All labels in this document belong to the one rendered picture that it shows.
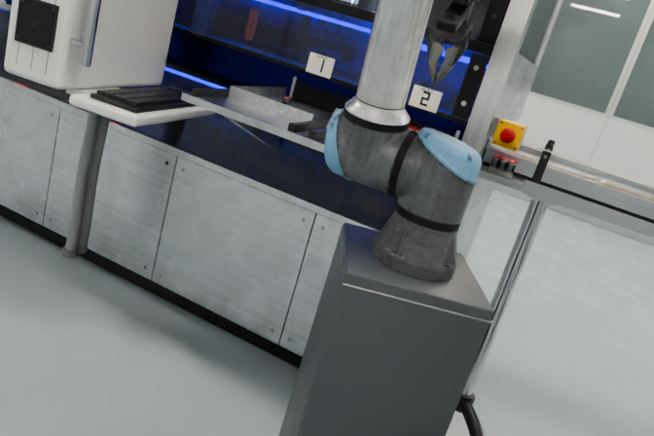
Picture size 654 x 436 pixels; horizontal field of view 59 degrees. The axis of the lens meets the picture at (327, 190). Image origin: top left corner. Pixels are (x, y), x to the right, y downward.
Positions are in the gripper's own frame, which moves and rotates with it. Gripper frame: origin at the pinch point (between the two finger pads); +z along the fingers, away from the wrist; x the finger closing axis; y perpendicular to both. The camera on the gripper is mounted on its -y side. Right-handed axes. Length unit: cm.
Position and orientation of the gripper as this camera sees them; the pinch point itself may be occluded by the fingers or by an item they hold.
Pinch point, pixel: (435, 77)
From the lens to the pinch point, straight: 141.3
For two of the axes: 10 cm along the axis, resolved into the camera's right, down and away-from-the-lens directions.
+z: -2.7, 9.3, 2.7
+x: -8.8, -3.5, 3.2
